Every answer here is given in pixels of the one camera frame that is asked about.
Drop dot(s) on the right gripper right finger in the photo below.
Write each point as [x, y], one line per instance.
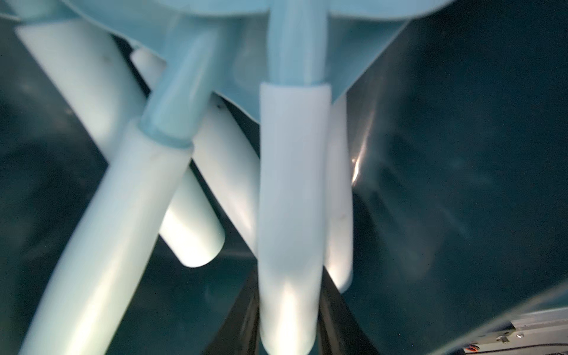
[338, 330]

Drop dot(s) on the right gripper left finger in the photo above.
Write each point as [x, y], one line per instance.
[239, 333]

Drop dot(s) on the blue shovel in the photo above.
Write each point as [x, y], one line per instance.
[339, 201]
[104, 260]
[87, 68]
[295, 109]
[231, 169]

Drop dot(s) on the blue-grey storage box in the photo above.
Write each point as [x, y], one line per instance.
[459, 132]

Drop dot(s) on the aluminium front rail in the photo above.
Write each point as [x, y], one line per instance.
[542, 332]

